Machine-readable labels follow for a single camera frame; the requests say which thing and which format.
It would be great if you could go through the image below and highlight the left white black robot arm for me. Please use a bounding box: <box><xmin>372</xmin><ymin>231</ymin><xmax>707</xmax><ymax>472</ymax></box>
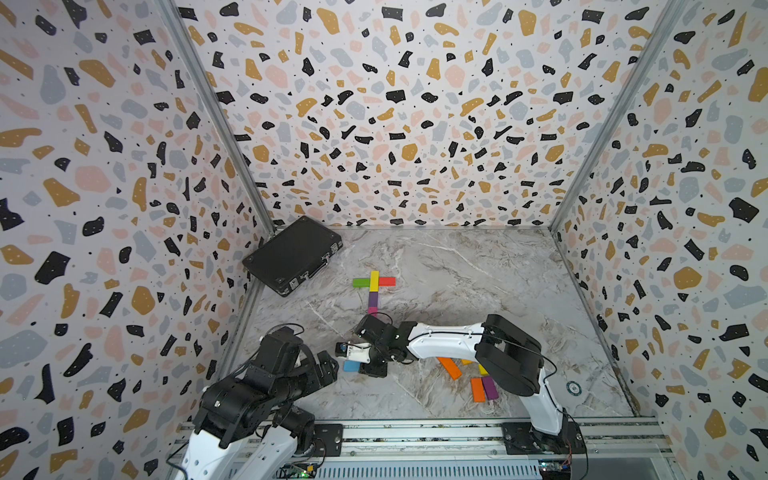
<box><xmin>172</xmin><ymin>325</ymin><xmax>343</xmax><ymax>479</ymax></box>

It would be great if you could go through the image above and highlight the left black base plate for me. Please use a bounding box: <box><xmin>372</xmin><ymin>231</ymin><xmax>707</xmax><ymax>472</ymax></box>
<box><xmin>258</xmin><ymin>423</ymin><xmax>344</xmax><ymax>459</ymax></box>

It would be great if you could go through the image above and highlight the purple block bottom right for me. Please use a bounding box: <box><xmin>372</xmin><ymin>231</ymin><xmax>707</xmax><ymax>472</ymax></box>
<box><xmin>481</xmin><ymin>376</ymin><xmax>499</xmax><ymax>401</ymax></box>

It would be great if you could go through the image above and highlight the light blue long block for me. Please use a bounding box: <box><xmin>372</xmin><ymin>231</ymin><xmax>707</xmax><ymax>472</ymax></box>
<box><xmin>343</xmin><ymin>360</ymin><xmax>361</xmax><ymax>373</ymax></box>

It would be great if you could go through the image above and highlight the yellow long block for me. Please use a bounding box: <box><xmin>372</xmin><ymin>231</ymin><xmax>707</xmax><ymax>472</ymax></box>
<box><xmin>369</xmin><ymin>270</ymin><xmax>380</xmax><ymax>293</ymax></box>

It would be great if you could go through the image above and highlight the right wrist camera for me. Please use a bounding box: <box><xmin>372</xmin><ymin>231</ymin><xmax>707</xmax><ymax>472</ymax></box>
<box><xmin>334</xmin><ymin>342</ymin><xmax>371</xmax><ymax>364</ymax></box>

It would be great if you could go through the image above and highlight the orange long block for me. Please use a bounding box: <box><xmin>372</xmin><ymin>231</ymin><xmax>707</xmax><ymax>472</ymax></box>
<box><xmin>438</xmin><ymin>357</ymin><xmax>462</xmax><ymax>380</ymax></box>

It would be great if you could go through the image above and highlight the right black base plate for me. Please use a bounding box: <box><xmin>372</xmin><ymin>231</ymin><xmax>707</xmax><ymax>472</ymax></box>
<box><xmin>501</xmin><ymin>421</ymin><xmax>586</xmax><ymax>455</ymax></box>

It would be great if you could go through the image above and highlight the black flat case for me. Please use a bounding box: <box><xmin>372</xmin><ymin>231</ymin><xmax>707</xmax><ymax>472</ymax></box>
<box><xmin>243</xmin><ymin>216</ymin><xmax>343</xmax><ymax>297</ymax></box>

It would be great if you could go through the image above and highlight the orange short block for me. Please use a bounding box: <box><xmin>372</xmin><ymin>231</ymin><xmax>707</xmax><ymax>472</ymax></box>
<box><xmin>470</xmin><ymin>377</ymin><xmax>486</xmax><ymax>403</ymax></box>

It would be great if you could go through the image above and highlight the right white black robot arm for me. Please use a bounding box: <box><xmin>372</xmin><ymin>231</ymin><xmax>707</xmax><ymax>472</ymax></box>
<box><xmin>335</xmin><ymin>313</ymin><xmax>586</xmax><ymax>455</ymax></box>

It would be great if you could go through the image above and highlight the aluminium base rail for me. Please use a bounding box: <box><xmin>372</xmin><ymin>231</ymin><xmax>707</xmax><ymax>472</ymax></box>
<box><xmin>164</xmin><ymin>417</ymin><xmax>679</xmax><ymax>480</ymax></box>

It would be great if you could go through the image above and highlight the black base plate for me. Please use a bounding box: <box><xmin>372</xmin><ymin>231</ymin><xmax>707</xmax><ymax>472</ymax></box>
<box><xmin>258</xmin><ymin>423</ymin><xmax>344</xmax><ymax>459</ymax></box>
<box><xmin>501</xmin><ymin>421</ymin><xmax>586</xmax><ymax>455</ymax></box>

